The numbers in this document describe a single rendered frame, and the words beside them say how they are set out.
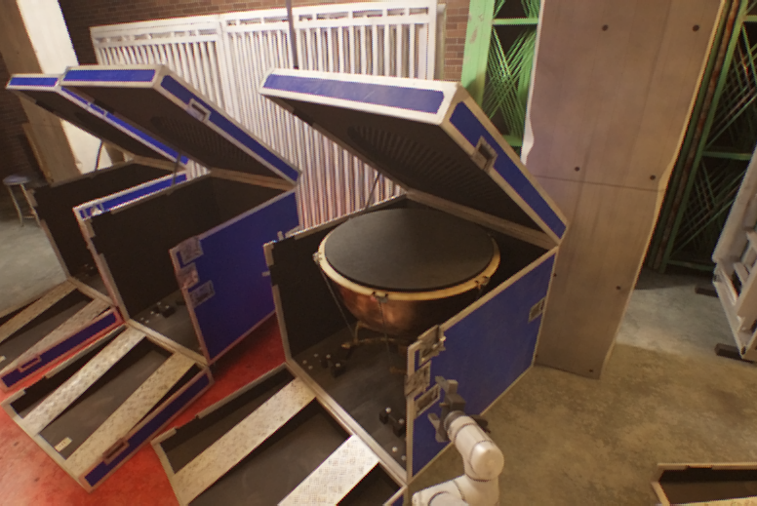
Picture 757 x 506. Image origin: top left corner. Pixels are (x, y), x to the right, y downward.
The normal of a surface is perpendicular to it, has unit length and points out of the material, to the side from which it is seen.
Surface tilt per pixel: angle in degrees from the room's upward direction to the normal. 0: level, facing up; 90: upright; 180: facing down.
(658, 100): 90
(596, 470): 0
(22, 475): 0
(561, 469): 0
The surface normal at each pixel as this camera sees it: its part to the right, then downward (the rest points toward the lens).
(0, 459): -0.03, -0.87
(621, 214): -0.44, 0.45
